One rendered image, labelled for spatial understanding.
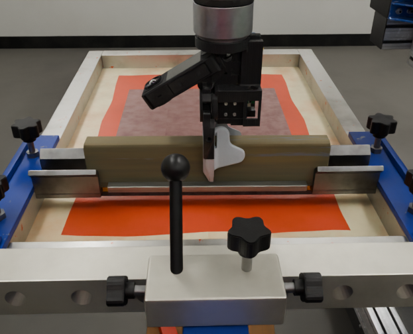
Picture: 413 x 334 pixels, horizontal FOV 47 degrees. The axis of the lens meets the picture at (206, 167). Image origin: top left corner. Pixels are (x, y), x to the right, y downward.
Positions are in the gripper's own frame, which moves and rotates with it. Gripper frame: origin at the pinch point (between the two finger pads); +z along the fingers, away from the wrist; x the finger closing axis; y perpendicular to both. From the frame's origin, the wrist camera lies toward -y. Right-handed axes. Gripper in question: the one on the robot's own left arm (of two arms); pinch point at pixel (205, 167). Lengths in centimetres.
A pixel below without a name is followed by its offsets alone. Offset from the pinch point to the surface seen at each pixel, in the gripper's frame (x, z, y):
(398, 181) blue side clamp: -3.2, 1.0, 28.3
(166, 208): -2.8, 5.6, -6.1
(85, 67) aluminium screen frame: 48, 2, -28
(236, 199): -0.6, 5.6, 4.8
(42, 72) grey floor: 306, 102, -125
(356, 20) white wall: 368, 78, 145
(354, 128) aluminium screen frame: 15.7, 2.1, 27.6
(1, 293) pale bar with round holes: -25.7, -1.3, -21.5
